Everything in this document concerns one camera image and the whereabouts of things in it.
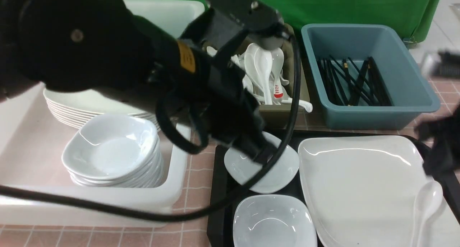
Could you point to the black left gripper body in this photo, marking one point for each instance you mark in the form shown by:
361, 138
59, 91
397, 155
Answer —
226, 25

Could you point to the large white rice plate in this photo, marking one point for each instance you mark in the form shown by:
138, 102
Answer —
360, 191

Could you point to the olive green plastic bin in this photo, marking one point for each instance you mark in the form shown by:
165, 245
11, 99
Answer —
277, 116

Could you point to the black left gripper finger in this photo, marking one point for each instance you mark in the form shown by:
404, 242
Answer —
255, 147

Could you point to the stack of white small bowls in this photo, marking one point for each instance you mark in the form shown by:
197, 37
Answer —
115, 151

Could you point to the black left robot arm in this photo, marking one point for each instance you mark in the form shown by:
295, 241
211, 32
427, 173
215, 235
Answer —
189, 82

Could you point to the pile of white ceramic spoons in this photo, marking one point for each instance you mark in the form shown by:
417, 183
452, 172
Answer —
264, 74

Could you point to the pile of black chopsticks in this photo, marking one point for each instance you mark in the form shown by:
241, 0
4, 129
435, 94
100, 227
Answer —
347, 84

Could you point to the green backdrop cloth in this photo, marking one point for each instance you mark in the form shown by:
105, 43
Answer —
410, 19

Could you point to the pink checkered tablecloth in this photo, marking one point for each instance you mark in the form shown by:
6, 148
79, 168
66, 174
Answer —
197, 186

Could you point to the large white plastic tub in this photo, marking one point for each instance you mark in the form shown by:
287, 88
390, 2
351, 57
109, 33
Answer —
32, 143

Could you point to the stack of white square plates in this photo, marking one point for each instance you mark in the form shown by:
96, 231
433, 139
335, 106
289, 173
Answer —
93, 102

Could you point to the blue plastic bin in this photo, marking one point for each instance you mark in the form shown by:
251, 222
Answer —
410, 93

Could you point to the white small bowl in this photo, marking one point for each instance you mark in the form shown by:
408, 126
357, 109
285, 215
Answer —
242, 168
273, 221

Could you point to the white spoon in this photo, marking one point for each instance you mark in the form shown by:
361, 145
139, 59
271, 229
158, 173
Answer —
427, 202

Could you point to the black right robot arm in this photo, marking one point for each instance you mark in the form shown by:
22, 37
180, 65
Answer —
445, 152

